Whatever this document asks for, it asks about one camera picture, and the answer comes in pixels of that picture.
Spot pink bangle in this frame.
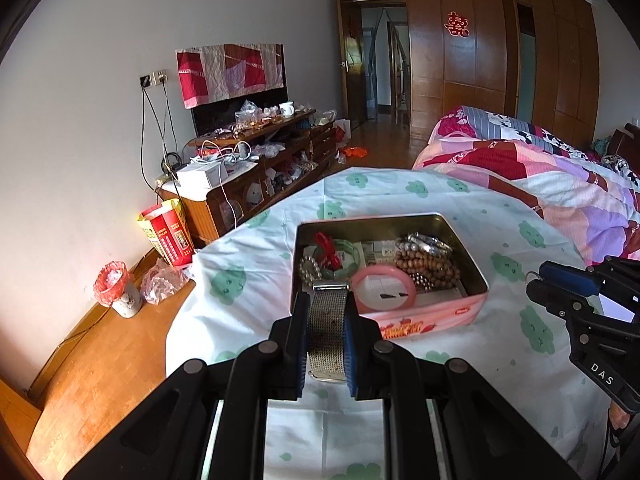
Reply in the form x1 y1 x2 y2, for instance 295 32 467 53
348 265 417 315

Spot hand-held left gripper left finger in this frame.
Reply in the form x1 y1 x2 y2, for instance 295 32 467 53
62 291 312 480

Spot patchwork bed quilt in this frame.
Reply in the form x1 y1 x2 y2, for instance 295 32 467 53
412 106 640 267

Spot silver bangle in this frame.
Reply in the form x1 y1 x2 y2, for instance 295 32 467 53
397 232 453 258

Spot wooden wardrobe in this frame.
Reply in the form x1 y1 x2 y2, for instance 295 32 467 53
404 0 601 148

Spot green jade bangle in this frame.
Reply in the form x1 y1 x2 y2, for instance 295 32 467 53
312 242 363 281

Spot pearl necklace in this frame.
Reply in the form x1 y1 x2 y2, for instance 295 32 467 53
299 255 323 283

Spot black television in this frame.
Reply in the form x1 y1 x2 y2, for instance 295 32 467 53
190 45 290 138

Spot black power cable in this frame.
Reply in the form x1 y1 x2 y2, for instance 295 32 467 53
141 85 166 193
161 84 182 171

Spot white charging cable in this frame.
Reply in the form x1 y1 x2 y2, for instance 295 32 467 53
200 140 251 231

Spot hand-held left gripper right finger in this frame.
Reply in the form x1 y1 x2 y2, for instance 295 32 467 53
342 290 583 480

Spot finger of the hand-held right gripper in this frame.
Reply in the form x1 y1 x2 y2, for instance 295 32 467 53
537 260 608 298
525 280 601 319

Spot red patchwork cover cloth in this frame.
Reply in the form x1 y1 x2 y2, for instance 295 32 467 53
175 42 285 110

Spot wooden television cabinet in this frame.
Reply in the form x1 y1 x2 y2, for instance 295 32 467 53
157 107 338 248

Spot brown wooden bead necklace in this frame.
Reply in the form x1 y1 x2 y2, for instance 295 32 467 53
395 250 461 291

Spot wooden bed headboard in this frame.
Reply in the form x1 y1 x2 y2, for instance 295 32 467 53
595 125 640 161

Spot white cardboard box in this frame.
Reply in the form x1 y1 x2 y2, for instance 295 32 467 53
176 161 226 191

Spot wooden door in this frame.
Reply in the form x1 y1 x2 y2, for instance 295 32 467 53
337 0 366 133

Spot printed paper cards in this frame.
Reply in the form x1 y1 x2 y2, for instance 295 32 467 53
361 241 401 266

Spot red paper decoration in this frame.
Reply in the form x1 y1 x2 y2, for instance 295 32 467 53
446 11 471 37

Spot silver mesh watch band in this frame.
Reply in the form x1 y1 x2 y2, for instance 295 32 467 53
306 282 351 383

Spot red yarn string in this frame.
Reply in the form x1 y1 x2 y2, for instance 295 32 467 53
314 232 343 268

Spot trash bin with red bag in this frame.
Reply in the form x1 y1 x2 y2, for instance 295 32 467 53
94 261 146 318

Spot red yellow carton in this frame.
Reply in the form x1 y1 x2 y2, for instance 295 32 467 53
137 199 196 267

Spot white green printed tablecloth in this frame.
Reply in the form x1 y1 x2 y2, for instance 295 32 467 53
165 166 621 480

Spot pink biscuit tin box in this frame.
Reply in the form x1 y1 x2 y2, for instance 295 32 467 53
290 212 490 341

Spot crumpled clear plastic bag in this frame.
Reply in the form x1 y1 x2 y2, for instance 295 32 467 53
140 259 193 306
235 100 261 126

